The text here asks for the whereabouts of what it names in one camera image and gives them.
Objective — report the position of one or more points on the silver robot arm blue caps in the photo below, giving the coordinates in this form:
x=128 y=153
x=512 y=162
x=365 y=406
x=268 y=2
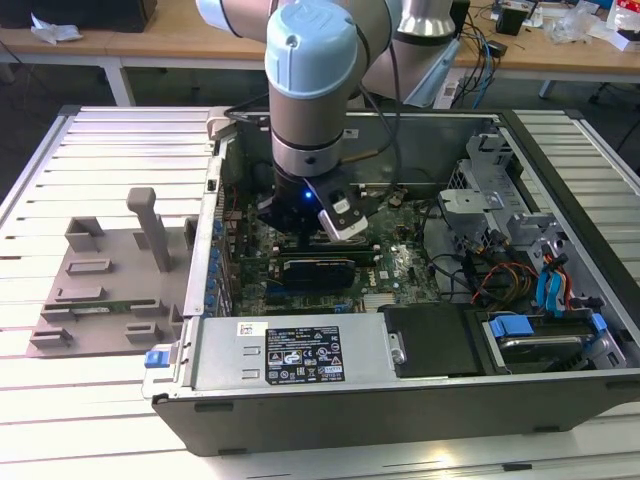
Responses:
x=310 y=125

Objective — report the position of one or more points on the black cylindrical part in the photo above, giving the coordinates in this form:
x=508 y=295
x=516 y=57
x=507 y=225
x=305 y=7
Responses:
x=261 y=175

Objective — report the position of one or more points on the black graphics card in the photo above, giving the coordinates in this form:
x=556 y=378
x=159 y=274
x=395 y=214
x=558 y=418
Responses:
x=320 y=274

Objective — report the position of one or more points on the round coin cell battery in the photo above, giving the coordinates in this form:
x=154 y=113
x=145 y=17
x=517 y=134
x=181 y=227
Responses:
x=395 y=200

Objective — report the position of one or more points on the grey case release latch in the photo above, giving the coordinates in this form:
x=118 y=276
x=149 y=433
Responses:
x=219 y=125

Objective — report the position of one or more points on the green motherboard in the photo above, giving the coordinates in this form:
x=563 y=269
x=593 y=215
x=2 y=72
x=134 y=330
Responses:
x=400 y=260

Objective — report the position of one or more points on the silver chipset heatsink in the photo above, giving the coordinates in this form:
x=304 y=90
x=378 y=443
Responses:
x=378 y=300

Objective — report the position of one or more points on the silver power supply unit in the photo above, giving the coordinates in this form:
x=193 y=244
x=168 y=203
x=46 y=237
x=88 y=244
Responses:
x=225 y=350

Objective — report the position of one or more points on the metal drive cage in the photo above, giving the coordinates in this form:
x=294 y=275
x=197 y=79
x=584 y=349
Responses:
x=470 y=200

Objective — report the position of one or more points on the grey parts rack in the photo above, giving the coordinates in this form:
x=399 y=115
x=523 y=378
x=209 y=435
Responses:
x=120 y=280

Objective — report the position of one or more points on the white labelled device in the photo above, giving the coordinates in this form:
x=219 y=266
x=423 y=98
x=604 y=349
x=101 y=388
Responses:
x=447 y=95

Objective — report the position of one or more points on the black plastic shroud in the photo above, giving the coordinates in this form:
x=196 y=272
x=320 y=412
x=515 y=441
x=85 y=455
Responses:
x=435 y=340

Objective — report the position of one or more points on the green RAM stick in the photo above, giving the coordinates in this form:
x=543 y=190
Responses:
x=117 y=308

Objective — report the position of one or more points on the blue case latch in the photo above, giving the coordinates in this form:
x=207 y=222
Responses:
x=155 y=360

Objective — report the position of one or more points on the black open PC case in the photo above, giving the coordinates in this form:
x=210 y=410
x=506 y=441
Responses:
x=350 y=415

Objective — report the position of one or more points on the blue disk carrier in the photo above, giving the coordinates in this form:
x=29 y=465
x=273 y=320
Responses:
x=510 y=327

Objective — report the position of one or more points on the small black adapter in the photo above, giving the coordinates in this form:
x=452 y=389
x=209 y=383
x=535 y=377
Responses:
x=497 y=47

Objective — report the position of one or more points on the small black cube box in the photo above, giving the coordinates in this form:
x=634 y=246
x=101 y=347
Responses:
x=510 y=21

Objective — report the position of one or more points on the large black box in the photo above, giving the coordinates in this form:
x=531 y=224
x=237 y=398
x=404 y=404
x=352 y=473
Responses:
x=75 y=12

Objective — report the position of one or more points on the silver hard disk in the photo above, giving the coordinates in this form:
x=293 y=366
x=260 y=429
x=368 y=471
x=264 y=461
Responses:
x=540 y=350

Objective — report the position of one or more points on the crumpled white paper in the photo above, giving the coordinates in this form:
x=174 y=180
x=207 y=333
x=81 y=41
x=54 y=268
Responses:
x=55 y=32

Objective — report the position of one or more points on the blue plastic clip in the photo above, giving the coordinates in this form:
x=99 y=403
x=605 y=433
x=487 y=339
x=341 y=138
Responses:
x=599 y=322

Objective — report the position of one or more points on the clear plastic bags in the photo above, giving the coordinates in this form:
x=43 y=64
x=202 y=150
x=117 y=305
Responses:
x=575 y=22

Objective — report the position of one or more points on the red white package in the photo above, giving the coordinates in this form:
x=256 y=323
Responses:
x=625 y=22

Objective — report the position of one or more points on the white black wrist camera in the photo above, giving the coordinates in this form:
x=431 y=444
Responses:
x=345 y=220

